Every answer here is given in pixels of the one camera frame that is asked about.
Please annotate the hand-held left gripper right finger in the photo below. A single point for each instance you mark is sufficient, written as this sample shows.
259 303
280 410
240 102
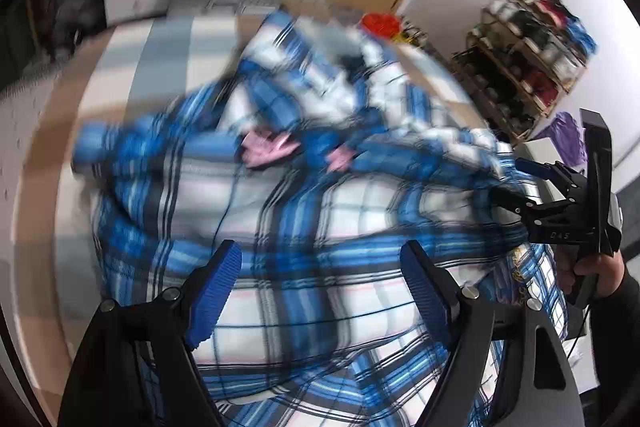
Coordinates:
425 292

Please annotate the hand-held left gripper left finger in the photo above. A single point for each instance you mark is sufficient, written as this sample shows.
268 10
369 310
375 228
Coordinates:
216 292

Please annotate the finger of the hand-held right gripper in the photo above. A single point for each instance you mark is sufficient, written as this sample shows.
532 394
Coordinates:
515 202
560 174

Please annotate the blue plaid garment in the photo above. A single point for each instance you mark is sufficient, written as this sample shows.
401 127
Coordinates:
320 227

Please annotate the person's right forearm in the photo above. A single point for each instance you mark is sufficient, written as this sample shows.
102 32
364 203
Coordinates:
620 332

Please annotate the person's right hand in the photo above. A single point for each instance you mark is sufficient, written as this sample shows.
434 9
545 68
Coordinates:
611 274

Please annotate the purple cloth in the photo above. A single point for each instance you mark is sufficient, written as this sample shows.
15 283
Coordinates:
567 134

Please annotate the wooden shoe rack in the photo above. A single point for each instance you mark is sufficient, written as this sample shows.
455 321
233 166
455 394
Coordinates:
525 57

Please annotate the red object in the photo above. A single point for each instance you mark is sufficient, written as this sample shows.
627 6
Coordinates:
381 24

